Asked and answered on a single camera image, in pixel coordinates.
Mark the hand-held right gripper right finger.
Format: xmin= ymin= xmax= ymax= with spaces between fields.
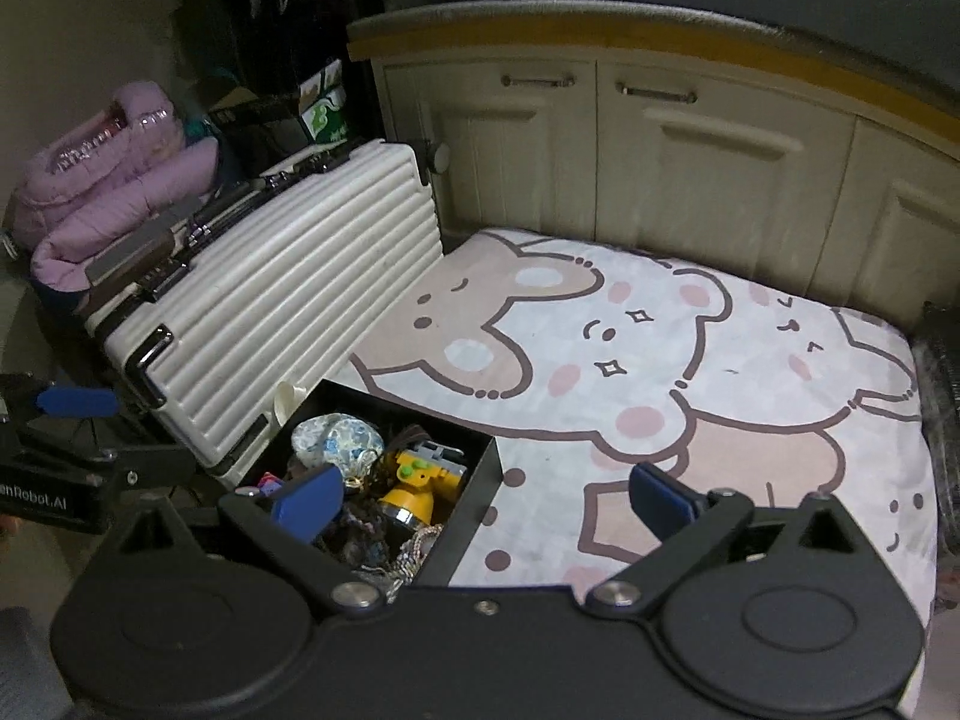
xmin=586 ymin=463 xmax=860 ymax=616

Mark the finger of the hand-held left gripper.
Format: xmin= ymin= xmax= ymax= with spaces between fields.
xmin=15 ymin=427 xmax=197 ymax=492
xmin=0 ymin=375 xmax=119 ymax=425

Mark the yellow headlamp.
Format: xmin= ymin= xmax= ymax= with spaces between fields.
xmin=379 ymin=427 xmax=467 ymax=527

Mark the cream cabinet door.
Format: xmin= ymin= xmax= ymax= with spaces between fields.
xmin=855 ymin=116 xmax=960 ymax=320
xmin=375 ymin=64 xmax=601 ymax=245
xmin=596 ymin=64 xmax=860 ymax=275

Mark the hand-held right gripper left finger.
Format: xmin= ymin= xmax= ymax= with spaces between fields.
xmin=112 ymin=463 xmax=383 ymax=616

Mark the dark ruffled scrunchie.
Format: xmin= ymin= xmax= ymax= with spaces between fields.
xmin=322 ymin=499 xmax=392 ymax=565

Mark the person's grey clothing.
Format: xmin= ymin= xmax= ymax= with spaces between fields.
xmin=0 ymin=607 xmax=55 ymax=720

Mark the blue white fabric pouch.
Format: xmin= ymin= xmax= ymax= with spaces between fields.
xmin=291 ymin=414 xmax=385 ymax=482

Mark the green white box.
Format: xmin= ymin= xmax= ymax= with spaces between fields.
xmin=300 ymin=64 xmax=350 ymax=145

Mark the lilac puffer jacket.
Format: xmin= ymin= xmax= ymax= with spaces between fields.
xmin=15 ymin=82 xmax=218 ymax=293

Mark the cream cabinet with handles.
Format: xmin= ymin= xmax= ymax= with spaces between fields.
xmin=346 ymin=0 xmax=960 ymax=136

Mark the white ribbed suitcase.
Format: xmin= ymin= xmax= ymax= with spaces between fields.
xmin=82 ymin=139 xmax=443 ymax=488

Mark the bear printed blanket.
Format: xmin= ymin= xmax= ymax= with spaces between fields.
xmin=349 ymin=229 xmax=938 ymax=612

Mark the braided rope bundle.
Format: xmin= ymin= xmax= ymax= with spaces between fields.
xmin=386 ymin=521 xmax=445 ymax=587

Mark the black box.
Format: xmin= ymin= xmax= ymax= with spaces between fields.
xmin=247 ymin=379 xmax=503 ymax=590

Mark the black shelving unit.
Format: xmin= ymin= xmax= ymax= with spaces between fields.
xmin=221 ymin=0 xmax=376 ymax=155

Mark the black flat carton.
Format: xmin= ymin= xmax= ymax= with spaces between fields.
xmin=206 ymin=94 xmax=305 ymax=128

